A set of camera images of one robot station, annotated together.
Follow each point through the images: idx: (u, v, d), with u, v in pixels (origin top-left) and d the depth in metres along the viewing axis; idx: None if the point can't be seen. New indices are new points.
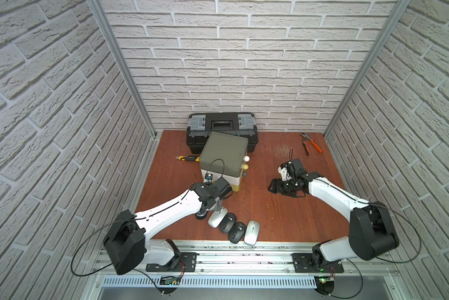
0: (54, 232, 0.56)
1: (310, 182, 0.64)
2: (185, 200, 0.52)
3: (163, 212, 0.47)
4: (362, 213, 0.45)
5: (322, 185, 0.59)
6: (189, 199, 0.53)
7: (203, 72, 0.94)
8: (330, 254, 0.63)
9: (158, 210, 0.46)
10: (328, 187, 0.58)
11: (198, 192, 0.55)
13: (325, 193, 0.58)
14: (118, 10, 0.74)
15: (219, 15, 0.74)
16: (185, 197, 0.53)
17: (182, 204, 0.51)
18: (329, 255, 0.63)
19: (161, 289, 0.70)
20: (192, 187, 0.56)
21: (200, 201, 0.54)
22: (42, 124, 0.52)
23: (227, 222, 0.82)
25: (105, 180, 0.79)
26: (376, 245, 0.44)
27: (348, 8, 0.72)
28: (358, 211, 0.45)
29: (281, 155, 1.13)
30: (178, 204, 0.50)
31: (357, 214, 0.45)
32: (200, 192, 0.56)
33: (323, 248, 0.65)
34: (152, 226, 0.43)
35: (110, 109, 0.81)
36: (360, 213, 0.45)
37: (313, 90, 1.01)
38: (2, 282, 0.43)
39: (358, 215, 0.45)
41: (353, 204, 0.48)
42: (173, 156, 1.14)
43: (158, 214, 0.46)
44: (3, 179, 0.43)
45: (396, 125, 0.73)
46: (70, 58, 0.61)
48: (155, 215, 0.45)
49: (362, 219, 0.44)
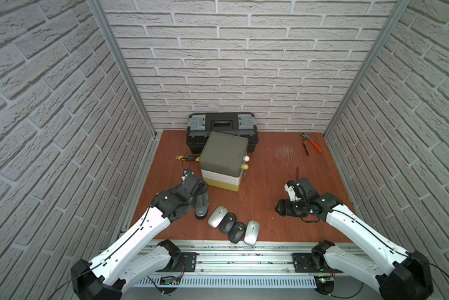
0: (54, 232, 0.57)
1: (330, 213, 0.55)
2: (147, 222, 0.46)
3: (123, 247, 0.42)
4: (404, 271, 0.39)
5: (346, 220, 0.51)
6: (150, 220, 0.46)
7: (203, 72, 0.94)
8: (335, 264, 0.62)
9: (116, 246, 0.42)
10: (355, 225, 0.50)
11: (163, 207, 0.49)
13: (351, 232, 0.50)
14: (118, 9, 0.73)
15: (219, 15, 0.74)
16: (147, 219, 0.47)
17: (144, 229, 0.45)
18: (332, 263, 0.63)
19: (161, 289, 0.70)
20: (155, 204, 0.49)
21: (165, 216, 0.48)
22: (42, 124, 0.52)
23: (227, 222, 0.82)
25: (105, 180, 0.79)
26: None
27: (348, 8, 0.72)
28: (400, 268, 0.40)
29: (281, 155, 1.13)
30: (138, 230, 0.45)
31: (399, 274, 0.39)
32: (165, 206, 0.49)
33: (328, 256, 0.64)
34: (111, 267, 0.39)
35: (110, 109, 0.81)
36: (402, 272, 0.39)
37: (313, 90, 1.01)
38: (2, 282, 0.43)
39: (400, 275, 0.39)
41: (391, 257, 0.42)
42: (173, 156, 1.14)
43: (117, 250, 0.41)
44: (3, 179, 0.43)
45: (396, 125, 0.73)
46: (70, 58, 0.61)
48: (113, 254, 0.41)
49: (406, 279, 0.38)
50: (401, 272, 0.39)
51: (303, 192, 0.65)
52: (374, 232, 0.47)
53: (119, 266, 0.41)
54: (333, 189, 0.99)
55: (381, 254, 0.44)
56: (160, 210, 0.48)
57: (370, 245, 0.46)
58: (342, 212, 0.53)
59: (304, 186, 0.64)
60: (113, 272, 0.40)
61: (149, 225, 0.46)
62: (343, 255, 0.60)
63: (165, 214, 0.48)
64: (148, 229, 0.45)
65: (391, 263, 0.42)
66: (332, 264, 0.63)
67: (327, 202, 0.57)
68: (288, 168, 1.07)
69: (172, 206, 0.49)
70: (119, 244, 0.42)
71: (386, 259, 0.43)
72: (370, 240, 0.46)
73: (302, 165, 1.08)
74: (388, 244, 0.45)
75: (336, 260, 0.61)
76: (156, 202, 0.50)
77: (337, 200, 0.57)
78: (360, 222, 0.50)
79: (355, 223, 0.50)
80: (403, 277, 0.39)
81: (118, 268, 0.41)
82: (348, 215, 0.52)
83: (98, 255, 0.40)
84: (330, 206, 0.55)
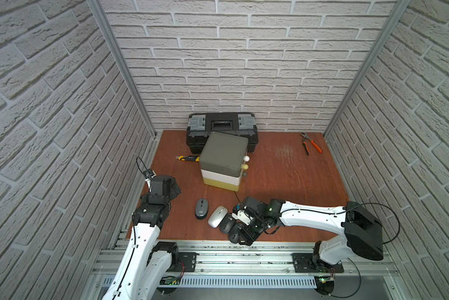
0: (54, 232, 0.57)
1: (281, 216, 0.57)
2: (140, 238, 0.47)
3: (129, 269, 0.42)
4: (351, 225, 0.44)
5: (293, 213, 0.55)
6: (142, 234, 0.47)
7: (203, 72, 0.94)
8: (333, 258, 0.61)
9: (120, 275, 0.41)
10: (301, 215, 0.53)
11: (145, 219, 0.50)
13: (303, 221, 0.54)
14: (118, 9, 0.73)
15: (219, 15, 0.74)
16: (138, 235, 0.47)
17: (140, 245, 0.46)
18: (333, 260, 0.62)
19: (161, 289, 0.70)
20: (137, 220, 0.50)
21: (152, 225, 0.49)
22: (42, 124, 0.52)
23: (227, 222, 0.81)
25: (105, 180, 0.79)
26: (371, 242, 0.43)
27: (348, 8, 0.72)
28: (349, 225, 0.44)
29: (281, 155, 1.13)
30: (136, 248, 0.45)
31: (346, 230, 0.45)
32: (148, 217, 0.50)
33: (322, 256, 0.64)
34: (125, 293, 0.39)
35: (110, 109, 0.81)
36: (349, 228, 0.43)
37: (313, 90, 1.01)
38: (1, 282, 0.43)
39: (350, 231, 0.43)
41: (338, 220, 0.46)
42: (173, 156, 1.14)
43: (123, 276, 0.41)
44: (3, 179, 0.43)
45: (396, 125, 0.73)
46: (70, 58, 0.61)
48: (122, 281, 0.41)
49: (355, 232, 0.42)
50: (348, 229, 0.43)
51: (253, 210, 0.65)
52: (315, 209, 0.52)
53: (134, 287, 0.41)
54: (333, 189, 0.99)
55: (330, 224, 0.48)
56: (145, 223, 0.49)
57: (319, 222, 0.50)
58: (286, 209, 0.57)
59: (251, 206, 0.65)
60: (132, 294, 0.40)
61: (143, 240, 0.47)
62: (327, 245, 0.63)
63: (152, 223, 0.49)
64: (143, 243, 0.46)
65: (340, 225, 0.46)
66: (333, 260, 0.62)
67: (273, 209, 0.59)
68: (288, 168, 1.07)
69: (154, 214, 0.51)
70: (123, 270, 0.42)
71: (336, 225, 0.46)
72: (316, 218, 0.50)
73: (302, 165, 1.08)
74: (329, 211, 0.49)
75: (327, 253, 0.62)
76: (138, 219, 0.50)
77: (280, 200, 0.61)
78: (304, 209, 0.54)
79: (301, 212, 0.53)
80: (351, 232, 0.43)
81: (135, 290, 0.41)
82: (292, 209, 0.56)
83: (108, 292, 0.39)
84: (278, 210, 0.58)
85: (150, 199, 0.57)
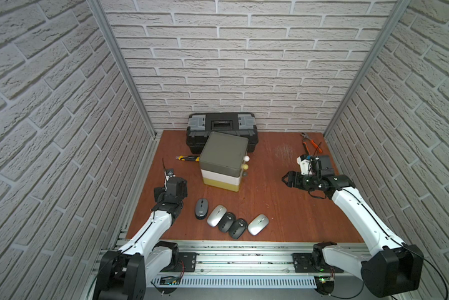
0: (54, 232, 0.57)
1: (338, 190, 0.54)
2: (157, 219, 0.55)
3: (145, 234, 0.48)
4: (393, 257, 0.39)
5: (351, 200, 0.51)
6: (159, 216, 0.56)
7: (203, 72, 0.94)
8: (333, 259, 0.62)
9: (137, 237, 0.47)
10: (357, 207, 0.49)
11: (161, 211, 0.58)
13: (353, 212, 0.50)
14: (118, 9, 0.73)
15: (219, 15, 0.74)
16: (155, 217, 0.55)
17: (155, 223, 0.53)
18: (328, 259, 0.64)
19: (161, 289, 0.70)
20: (155, 209, 0.59)
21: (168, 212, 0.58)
22: (42, 124, 0.52)
23: (226, 221, 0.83)
25: (105, 180, 0.79)
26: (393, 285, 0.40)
27: (348, 8, 0.72)
28: (391, 254, 0.39)
29: (281, 155, 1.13)
30: (152, 224, 0.52)
31: (386, 255, 0.39)
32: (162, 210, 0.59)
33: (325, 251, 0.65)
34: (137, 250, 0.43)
35: (110, 110, 0.81)
36: (389, 255, 0.39)
37: (313, 90, 1.01)
38: (2, 282, 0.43)
39: (388, 257, 0.39)
41: (384, 242, 0.42)
42: (173, 156, 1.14)
43: (140, 237, 0.47)
44: (3, 179, 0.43)
45: (396, 125, 0.73)
46: (70, 58, 0.61)
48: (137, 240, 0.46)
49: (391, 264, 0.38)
50: (389, 256, 0.39)
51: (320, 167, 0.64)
52: (376, 219, 0.46)
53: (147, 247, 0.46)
54: None
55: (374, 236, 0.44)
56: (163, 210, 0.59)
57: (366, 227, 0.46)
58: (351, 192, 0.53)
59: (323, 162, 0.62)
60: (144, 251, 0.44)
61: (158, 220, 0.54)
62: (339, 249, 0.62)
63: (168, 210, 0.59)
64: (158, 222, 0.54)
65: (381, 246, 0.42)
66: (330, 260, 0.63)
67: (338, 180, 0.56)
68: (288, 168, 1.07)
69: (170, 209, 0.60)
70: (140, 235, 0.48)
71: (378, 242, 0.43)
72: (368, 222, 0.46)
73: None
74: (386, 230, 0.44)
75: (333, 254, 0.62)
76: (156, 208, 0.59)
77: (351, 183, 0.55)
78: (365, 207, 0.49)
79: (360, 205, 0.49)
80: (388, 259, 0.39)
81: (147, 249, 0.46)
82: (355, 197, 0.51)
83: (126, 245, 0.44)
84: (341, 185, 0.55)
85: (166, 199, 0.67)
